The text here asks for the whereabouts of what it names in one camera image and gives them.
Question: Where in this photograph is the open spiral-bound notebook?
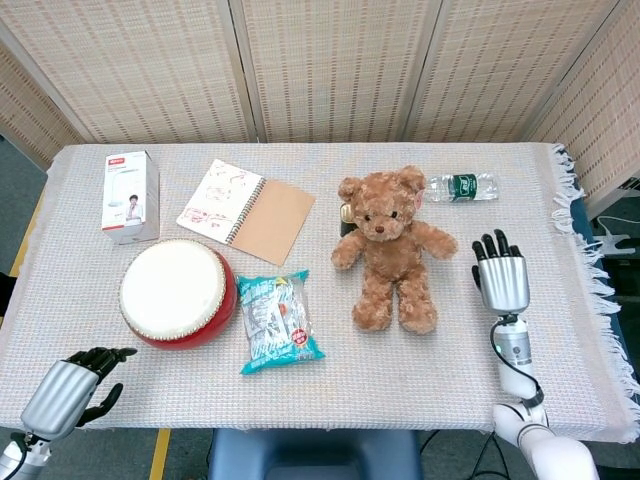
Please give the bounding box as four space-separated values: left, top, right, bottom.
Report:
175 158 317 267

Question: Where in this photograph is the white power plug with cable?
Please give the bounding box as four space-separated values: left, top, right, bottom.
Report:
593 214 640 256

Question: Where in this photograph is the woven folding screen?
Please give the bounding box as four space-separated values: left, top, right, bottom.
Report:
0 0 640 221

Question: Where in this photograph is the teal and silver snack bag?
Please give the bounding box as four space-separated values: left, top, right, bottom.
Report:
234 268 327 376

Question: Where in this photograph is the white desk lamp box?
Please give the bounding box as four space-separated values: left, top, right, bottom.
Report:
101 151 161 246

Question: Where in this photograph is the dark metal tin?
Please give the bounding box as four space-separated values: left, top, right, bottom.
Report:
338 202 359 237

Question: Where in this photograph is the silver and black right hand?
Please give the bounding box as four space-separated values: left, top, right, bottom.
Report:
470 229 531 314

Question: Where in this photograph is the beige woven tablecloth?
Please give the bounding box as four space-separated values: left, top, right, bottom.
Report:
0 142 640 444

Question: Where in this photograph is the clear plastic water bottle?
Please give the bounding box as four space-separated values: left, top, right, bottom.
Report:
423 172 501 204

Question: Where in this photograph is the blue padded base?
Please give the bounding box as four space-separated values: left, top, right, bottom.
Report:
207 428 426 480

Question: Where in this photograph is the red drum with white skin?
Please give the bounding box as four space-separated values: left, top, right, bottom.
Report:
118 238 239 351

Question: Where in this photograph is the silver and black left hand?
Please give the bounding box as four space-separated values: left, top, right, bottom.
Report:
19 346 139 442

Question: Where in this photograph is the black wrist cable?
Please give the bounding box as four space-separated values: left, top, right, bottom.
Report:
490 319 545 399

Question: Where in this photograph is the brown plush teddy bear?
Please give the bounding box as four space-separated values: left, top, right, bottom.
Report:
330 164 459 335

